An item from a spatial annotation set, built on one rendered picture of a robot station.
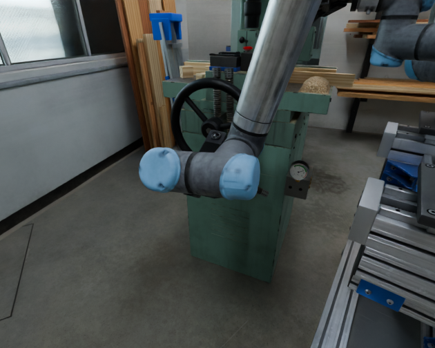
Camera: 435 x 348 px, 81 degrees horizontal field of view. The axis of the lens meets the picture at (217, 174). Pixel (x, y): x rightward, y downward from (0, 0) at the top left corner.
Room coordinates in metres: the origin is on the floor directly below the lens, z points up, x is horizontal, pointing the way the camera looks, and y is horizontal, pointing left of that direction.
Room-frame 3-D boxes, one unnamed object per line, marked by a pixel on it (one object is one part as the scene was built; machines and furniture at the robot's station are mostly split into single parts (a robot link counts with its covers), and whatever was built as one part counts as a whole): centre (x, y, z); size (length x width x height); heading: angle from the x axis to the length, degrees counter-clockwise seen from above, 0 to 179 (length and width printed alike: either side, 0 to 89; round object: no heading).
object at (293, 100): (0.95, -0.09, 0.87); 0.61 x 0.30 x 0.06; 66
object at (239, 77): (0.87, -0.05, 0.92); 0.15 x 0.13 x 0.09; 66
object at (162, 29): (1.92, 0.28, 0.58); 0.27 x 0.25 x 1.16; 72
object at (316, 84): (0.87, -0.32, 0.92); 0.14 x 0.09 x 0.04; 156
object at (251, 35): (1.07, -0.13, 1.03); 0.14 x 0.07 x 0.09; 156
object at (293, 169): (0.75, -0.27, 0.65); 0.06 x 0.04 x 0.08; 66
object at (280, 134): (1.16, -0.17, 0.76); 0.57 x 0.45 x 0.09; 156
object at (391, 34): (0.70, -0.44, 1.04); 0.11 x 0.08 x 0.11; 31
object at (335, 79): (1.01, -0.21, 0.92); 0.55 x 0.02 x 0.04; 66
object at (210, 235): (1.16, -0.17, 0.36); 0.58 x 0.45 x 0.71; 156
